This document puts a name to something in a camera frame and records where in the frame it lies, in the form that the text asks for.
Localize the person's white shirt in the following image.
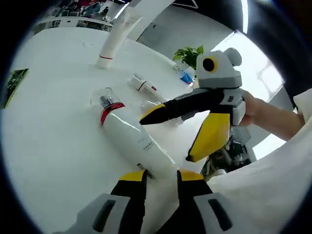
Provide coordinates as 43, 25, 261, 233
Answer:
207, 87, 312, 234

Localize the white skincare tube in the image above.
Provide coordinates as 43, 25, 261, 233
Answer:
96, 6, 145, 71

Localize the green and black packet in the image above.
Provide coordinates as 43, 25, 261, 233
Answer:
2, 68, 30, 110

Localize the long ceiling light strip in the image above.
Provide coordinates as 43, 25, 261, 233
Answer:
240, 0, 249, 34

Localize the blue plastic packet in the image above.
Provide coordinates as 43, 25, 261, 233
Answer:
178, 69, 195, 85

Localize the person's right hand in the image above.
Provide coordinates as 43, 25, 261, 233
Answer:
237, 90, 263, 128

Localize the large red-collared skincare bottle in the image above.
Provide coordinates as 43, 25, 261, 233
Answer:
91, 87, 176, 181

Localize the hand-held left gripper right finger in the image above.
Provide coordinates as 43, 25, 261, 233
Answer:
170, 170, 236, 234

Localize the long white office desk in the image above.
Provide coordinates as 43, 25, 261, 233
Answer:
33, 16, 115, 34

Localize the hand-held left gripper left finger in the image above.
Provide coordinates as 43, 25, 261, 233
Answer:
52, 170, 149, 234

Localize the potted green plant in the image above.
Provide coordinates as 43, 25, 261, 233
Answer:
172, 44, 205, 71

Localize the large bright window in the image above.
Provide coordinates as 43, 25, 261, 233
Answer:
214, 31, 286, 103

